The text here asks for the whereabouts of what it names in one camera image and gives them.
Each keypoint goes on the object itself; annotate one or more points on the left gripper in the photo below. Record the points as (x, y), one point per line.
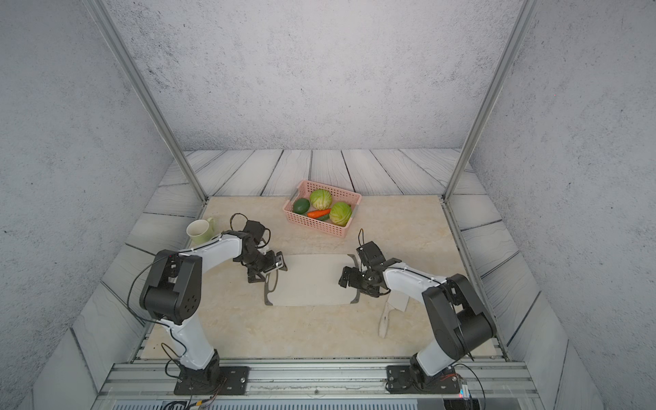
(272, 266)

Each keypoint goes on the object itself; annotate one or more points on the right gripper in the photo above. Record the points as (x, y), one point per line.
(353, 280)

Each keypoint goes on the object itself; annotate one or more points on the white plastic knife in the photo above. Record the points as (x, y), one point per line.
(395, 302)

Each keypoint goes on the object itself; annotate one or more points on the white cutting board grey rim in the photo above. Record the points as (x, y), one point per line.
(309, 281)

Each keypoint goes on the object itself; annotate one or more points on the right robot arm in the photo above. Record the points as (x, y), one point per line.
(459, 320)

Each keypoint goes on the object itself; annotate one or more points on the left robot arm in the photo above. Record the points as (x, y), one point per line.
(172, 291)

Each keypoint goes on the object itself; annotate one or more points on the light green mug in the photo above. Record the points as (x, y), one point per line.
(201, 231)

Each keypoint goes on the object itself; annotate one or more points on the green avocado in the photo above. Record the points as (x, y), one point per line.
(301, 206)

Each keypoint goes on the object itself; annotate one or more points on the orange carrot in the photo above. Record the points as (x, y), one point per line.
(318, 214)

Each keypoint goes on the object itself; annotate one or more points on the right green cabbage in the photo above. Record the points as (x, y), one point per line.
(340, 214)

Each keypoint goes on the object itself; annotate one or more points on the green cabbage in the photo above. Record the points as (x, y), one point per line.
(320, 199)
(340, 214)

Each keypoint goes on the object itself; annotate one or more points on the pink plastic basket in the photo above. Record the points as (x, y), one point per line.
(304, 189)

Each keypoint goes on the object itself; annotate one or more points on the left green cabbage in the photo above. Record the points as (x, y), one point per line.
(320, 199)

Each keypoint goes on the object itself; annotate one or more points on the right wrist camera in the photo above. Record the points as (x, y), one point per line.
(370, 255)

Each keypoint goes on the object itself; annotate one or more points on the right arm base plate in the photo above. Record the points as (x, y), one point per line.
(409, 379)

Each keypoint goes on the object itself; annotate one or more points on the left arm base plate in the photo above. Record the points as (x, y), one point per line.
(223, 381)

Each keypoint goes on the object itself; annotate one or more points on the aluminium mounting rail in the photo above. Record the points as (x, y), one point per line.
(484, 380)

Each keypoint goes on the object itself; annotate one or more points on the left metal frame post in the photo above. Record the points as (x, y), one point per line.
(113, 39)

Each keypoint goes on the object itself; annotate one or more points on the metal frame post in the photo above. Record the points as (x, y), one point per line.
(113, 39)
(503, 68)

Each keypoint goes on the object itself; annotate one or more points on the right metal frame post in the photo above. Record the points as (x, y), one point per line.
(503, 68)

